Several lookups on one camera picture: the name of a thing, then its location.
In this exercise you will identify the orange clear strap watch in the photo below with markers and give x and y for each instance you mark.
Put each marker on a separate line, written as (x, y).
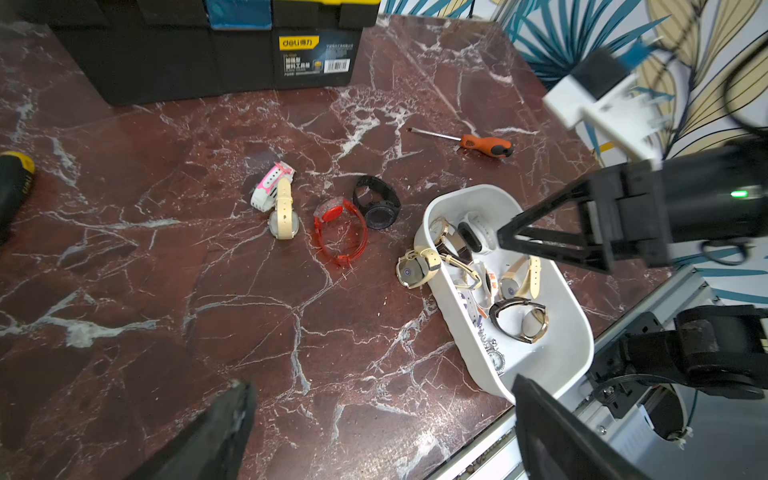
(490, 285)

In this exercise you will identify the small beige watch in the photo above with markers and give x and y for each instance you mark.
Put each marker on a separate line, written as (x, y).
(417, 267)

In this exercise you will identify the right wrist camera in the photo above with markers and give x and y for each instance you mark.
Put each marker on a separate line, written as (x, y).
(604, 93)

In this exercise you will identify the silver pendant chain watch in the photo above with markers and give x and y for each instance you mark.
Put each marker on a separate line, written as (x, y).
(497, 358)

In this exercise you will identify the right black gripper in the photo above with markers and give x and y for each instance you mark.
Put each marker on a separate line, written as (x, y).
(621, 215)

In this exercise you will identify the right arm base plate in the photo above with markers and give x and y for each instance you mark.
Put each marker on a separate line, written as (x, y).
(631, 363)

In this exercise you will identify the black band watch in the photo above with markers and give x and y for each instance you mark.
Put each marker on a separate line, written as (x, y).
(384, 209)

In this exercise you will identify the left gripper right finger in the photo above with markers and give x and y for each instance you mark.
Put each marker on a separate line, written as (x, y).
(555, 444)

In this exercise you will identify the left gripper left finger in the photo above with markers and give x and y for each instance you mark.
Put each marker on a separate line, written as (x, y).
(212, 446)

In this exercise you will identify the clear strap purple watch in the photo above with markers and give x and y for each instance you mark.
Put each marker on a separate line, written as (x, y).
(474, 311)

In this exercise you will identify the dark strap rose gold watch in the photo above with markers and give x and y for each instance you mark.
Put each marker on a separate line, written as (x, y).
(520, 319)

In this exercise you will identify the pink beige strap watch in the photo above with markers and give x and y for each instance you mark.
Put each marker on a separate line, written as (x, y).
(273, 195)

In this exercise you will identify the black handled screwdriver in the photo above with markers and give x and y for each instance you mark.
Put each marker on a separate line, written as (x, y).
(17, 179)

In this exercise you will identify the yellow black toolbox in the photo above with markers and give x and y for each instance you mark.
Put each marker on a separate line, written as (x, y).
(136, 52)

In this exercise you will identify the white plastic storage tray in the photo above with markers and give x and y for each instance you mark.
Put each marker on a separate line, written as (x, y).
(557, 360)

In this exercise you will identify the red transparent watch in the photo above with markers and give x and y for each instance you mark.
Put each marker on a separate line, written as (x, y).
(340, 231)

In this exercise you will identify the orange handled screwdriver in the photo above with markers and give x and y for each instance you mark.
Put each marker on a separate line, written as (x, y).
(489, 146)

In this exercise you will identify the white strap watch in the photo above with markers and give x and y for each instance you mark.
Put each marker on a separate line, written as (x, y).
(477, 233)

